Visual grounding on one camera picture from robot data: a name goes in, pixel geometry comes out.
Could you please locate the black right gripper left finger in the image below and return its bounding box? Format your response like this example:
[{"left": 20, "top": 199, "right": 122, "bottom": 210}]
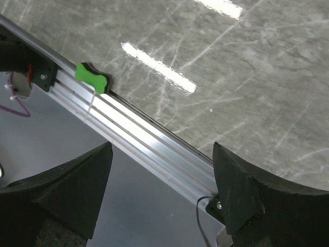
[{"left": 1, "top": 142, "right": 113, "bottom": 246}]

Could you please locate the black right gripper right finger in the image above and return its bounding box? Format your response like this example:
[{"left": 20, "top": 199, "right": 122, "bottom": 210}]
[{"left": 213, "top": 143, "right": 328, "bottom": 246}]

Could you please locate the green bone-shaped eraser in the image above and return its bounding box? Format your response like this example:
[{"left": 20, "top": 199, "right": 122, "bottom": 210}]
[{"left": 75, "top": 62, "right": 113, "bottom": 94}]

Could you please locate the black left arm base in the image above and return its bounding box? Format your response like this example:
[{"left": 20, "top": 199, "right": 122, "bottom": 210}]
[{"left": 196, "top": 194, "right": 232, "bottom": 247}]

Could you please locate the aluminium front rail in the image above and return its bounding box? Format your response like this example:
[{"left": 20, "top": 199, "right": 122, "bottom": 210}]
[{"left": 0, "top": 14, "right": 232, "bottom": 247}]

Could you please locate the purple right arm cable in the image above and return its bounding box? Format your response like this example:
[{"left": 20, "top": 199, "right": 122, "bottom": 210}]
[{"left": 0, "top": 72, "right": 31, "bottom": 118}]

